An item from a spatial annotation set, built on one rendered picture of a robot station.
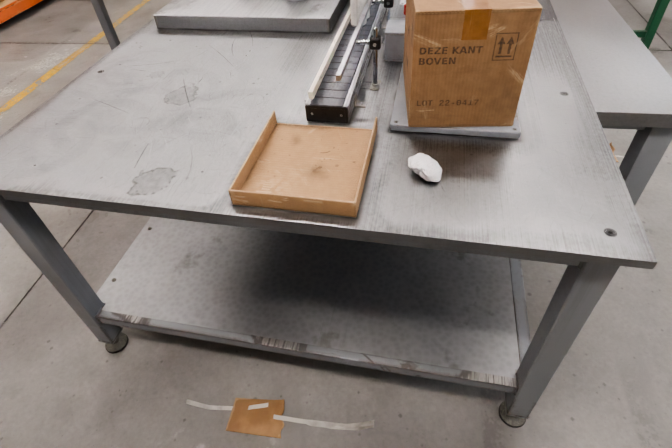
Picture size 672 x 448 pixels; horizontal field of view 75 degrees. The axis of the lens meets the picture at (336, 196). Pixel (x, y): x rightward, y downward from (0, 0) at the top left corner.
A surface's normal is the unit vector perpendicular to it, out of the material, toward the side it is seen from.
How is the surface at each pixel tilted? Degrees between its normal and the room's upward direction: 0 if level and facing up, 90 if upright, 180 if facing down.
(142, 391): 0
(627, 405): 0
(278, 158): 0
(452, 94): 90
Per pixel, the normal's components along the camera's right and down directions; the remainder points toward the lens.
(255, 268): -0.05, -0.74
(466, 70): -0.07, 0.68
